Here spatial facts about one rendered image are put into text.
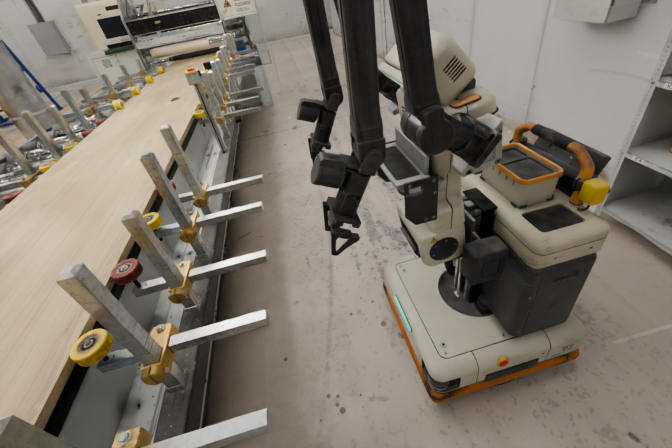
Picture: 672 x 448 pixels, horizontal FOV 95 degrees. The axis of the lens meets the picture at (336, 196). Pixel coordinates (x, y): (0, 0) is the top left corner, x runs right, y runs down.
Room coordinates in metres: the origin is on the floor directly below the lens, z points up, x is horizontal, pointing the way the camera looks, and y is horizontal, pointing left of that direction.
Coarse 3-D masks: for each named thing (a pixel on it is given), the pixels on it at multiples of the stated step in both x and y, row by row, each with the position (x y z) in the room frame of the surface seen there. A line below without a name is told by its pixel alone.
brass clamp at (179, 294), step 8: (176, 264) 0.78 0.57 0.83; (192, 264) 0.79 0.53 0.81; (184, 272) 0.74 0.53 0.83; (184, 280) 0.70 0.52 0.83; (168, 288) 0.68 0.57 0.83; (176, 288) 0.67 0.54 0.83; (184, 288) 0.67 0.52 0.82; (168, 296) 0.66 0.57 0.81; (176, 296) 0.66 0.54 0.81; (184, 296) 0.65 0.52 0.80
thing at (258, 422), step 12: (228, 420) 0.27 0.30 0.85; (240, 420) 0.27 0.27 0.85; (252, 420) 0.27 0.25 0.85; (264, 420) 0.26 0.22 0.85; (192, 432) 0.27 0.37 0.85; (204, 432) 0.26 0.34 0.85; (216, 432) 0.26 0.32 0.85; (228, 432) 0.25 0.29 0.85; (240, 432) 0.25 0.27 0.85; (252, 432) 0.25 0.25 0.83; (264, 432) 0.25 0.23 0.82; (156, 444) 0.26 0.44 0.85; (168, 444) 0.25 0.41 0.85; (180, 444) 0.25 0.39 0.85; (192, 444) 0.24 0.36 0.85; (204, 444) 0.24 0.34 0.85; (216, 444) 0.24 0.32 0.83
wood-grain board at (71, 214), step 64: (192, 64) 4.35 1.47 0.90; (128, 128) 2.17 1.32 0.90; (64, 192) 1.35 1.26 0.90; (128, 192) 1.22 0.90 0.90; (0, 256) 0.92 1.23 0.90; (64, 256) 0.85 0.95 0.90; (0, 320) 0.61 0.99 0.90; (64, 320) 0.56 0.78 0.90; (0, 384) 0.41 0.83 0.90; (64, 384) 0.40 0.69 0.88
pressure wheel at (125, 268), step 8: (120, 264) 0.74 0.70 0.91; (128, 264) 0.74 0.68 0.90; (136, 264) 0.73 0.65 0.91; (112, 272) 0.71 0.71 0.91; (120, 272) 0.71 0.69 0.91; (128, 272) 0.70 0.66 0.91; (136, 272) 0.71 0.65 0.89; (120, 280) 0.68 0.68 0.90; (128, 280) 0.69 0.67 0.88; (136, 280) 0.72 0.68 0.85
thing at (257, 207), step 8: (240, 208) 1.01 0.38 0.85; (248, 208) 1.00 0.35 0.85; (256, 208) 1.00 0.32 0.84; (208, 216) 0.99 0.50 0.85; (216, 216) 0.98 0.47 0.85; (224, 216) 0.98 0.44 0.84; (232, 216) 0.99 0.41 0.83; (240, 216) 0.99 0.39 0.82; (176, 224) 0.98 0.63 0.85; (200, 224) 0.97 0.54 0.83; (208, 224) 0.98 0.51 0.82; (160, 232) 0.96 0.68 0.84; (168, 232) 0.96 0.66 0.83; (176, 232) 0.96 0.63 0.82
